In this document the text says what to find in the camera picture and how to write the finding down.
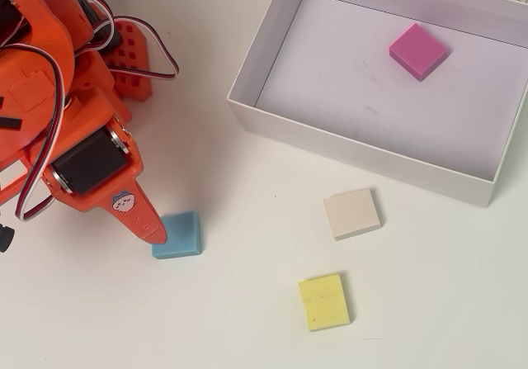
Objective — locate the orange gripper with servo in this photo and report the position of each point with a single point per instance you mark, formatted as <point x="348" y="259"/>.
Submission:
<point x="91" y="158"/>

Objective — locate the pink foam cuboid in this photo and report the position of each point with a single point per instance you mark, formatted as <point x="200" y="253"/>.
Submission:
<point x="416" y="49"/>

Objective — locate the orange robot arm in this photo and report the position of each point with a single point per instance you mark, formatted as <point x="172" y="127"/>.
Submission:
<point x="37" y="34"/>

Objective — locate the blue foam cuboid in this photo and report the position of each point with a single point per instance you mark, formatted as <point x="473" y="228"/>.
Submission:
<point x="181" y="237"/>

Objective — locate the yellow foam cuboid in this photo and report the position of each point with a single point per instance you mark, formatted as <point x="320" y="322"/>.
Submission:
<point x="326" y="303"/>

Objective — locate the cream foam cuboid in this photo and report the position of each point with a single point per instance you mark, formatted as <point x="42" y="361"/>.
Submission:
<point x="350" y="214"/>

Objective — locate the white cardboard box bin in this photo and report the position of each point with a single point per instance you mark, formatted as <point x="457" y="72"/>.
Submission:
<point x="371" y="109"/>

